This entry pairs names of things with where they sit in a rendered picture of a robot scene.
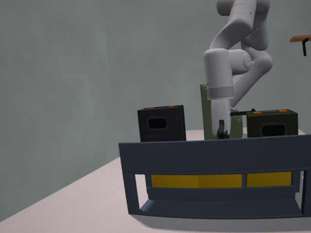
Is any dark grey metal shelf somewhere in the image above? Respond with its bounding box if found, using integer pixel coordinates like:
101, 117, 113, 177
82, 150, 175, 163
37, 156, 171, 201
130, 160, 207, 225
119, 134, 311, 219

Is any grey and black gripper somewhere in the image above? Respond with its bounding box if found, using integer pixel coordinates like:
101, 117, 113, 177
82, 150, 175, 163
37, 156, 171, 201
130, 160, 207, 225
207, 96, 234, 139

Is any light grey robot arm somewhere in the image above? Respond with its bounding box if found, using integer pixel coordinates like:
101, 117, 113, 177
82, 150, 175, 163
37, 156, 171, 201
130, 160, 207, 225
203, 0, 273, 116

